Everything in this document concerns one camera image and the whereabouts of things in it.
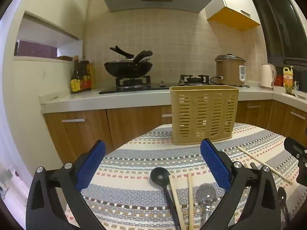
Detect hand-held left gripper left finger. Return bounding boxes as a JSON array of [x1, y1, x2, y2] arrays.
[[26, 139, 107, 230]]

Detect steel sink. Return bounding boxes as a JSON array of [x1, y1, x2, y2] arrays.
[[282, 92, 307, 101]]

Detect black plastic ladle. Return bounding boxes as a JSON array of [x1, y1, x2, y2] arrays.
[[150, 167, 181, 230]]

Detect white electric kettle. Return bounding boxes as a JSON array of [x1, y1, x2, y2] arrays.
[[260, 63, 277, 90]]

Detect black power cable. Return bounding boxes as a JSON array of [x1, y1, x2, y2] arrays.
[[210, 76, 250, 88]]

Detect tan slotted utensil basket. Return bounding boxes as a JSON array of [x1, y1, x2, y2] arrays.
[[169, 85, 239, 146]]

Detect brown rice cooker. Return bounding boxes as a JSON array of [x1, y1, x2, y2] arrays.
[[215, 54, 246, 87]]

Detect dark kitchen window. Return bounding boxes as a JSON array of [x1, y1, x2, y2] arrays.
[[251, 0, 307, 68]]

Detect clear plastic spoon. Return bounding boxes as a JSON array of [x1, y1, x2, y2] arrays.
[[195, 183, 217, 226]]

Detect black plastic utensil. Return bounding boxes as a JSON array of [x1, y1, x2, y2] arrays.
[[278, 186, 291, 224]]

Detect striped woven tablecloth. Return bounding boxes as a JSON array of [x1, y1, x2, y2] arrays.
[[64, 123, 303, 230]]

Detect white kitchen countertop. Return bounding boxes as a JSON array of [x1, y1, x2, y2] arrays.
[[40, 84, 307, 114]]

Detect wall pass-through opening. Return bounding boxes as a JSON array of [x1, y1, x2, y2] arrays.
[[14, 11, 83, 61]]

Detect wooden base cabinets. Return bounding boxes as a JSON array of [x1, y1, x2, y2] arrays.
[[43, 99, 307, 159]]

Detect red label sauce bottle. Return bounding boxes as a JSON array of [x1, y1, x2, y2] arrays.
[[84, 61, 93, 90]]

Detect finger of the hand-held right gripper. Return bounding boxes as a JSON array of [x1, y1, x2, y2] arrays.
[[284, 137, 307, 190]]

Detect black gas stove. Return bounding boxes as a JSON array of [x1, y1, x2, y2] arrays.
[[99, 75, 214, 95]]

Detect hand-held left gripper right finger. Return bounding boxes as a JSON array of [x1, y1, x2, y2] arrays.
[[200, 138, 281, 230]]

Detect black wok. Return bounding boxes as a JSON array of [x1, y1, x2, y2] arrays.
[[104, 59, 153, 79]]

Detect dark sauce bottle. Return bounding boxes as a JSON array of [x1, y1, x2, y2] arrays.
[[79, 55, 89, 92]]

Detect yellow oil bottle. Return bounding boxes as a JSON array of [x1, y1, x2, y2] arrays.
[[283, 66, 294, 94]]

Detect white yellow wall cabinet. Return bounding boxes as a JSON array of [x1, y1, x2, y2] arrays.
[[205, 0, 262, 32]]

